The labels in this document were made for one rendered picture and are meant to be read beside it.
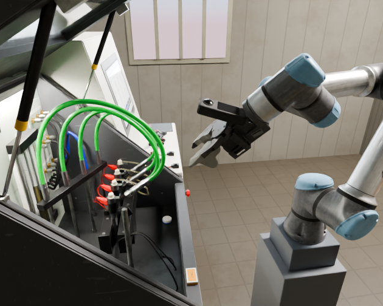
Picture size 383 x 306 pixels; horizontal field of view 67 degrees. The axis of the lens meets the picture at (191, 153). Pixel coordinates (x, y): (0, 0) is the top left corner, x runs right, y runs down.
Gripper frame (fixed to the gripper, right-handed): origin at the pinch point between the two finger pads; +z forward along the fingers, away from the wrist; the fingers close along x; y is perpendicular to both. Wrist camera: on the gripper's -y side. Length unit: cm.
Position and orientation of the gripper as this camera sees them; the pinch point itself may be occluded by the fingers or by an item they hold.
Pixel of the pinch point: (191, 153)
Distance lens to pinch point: 75.7
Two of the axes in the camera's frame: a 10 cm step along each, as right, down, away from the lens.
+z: -6.7, 5.4, 5.1
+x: 1.0, -6.1, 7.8
